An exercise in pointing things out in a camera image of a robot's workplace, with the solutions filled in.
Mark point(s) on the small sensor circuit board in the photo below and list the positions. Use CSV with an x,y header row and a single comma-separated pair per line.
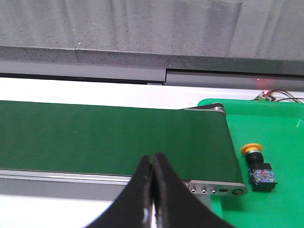
x,y
264,96

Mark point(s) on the green plastic tray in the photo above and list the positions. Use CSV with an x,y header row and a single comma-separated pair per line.
x,y
279,128

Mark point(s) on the grey stone counter slab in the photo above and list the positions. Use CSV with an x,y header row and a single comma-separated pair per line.
x,y
263,36

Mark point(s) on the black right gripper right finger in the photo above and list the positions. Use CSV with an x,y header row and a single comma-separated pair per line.
x,y
175,205

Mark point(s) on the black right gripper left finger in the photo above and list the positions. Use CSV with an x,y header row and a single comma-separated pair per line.
x,y
133,207

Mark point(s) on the green conveyor belt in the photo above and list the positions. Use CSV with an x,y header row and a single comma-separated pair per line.
x,y
111,140

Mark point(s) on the yellow mushroom push button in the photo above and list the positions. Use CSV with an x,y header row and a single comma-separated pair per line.
x,y
262,178

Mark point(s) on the aluminium conveyor side rail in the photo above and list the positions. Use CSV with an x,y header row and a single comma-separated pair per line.
x,y
222,188

